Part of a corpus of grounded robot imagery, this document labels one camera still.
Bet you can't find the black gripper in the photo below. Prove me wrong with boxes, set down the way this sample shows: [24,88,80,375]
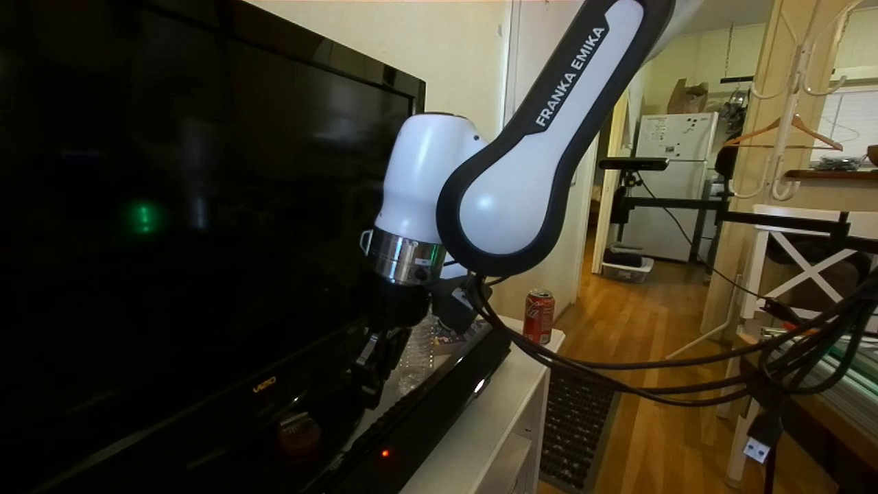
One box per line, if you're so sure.
[349,270,479,413]

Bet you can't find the black soundbar speaker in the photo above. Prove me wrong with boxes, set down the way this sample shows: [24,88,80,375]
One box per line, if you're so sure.
[300,323,516,494]

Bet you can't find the aluminium robot base platform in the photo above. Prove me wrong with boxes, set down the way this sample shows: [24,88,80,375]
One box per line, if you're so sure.
[802,342,878,460]

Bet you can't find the white TV stand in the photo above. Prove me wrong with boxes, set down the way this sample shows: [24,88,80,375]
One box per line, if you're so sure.
[397,312,570,494]

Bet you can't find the red soda can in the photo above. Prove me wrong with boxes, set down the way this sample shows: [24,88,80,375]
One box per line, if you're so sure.
[521,288,559,349]

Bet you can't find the black floor vent grille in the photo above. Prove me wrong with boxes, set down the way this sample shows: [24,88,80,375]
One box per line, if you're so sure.
[538,360,626,494]

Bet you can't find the black flat screen TV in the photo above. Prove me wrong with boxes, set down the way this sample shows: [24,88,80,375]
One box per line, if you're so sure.
[0,0,429,494]

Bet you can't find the white refrigerator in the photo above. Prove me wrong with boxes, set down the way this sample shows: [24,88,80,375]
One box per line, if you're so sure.
[617,110,724,266]

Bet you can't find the black USB plug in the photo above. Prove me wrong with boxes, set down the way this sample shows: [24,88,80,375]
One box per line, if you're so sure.
[740,409,783,467]

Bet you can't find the white cross-braced table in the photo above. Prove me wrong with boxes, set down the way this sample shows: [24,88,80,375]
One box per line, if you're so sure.
[724,203,878,489]

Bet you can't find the wooden clothes hanger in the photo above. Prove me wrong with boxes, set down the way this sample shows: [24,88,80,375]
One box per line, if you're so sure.
[718,110,847,155]

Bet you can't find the wooden coat rack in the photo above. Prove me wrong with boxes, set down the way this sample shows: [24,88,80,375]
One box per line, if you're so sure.
[696,0,878,342]

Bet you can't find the black cable bundle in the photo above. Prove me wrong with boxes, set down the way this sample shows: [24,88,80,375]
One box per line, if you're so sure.
[463,269,878,410]

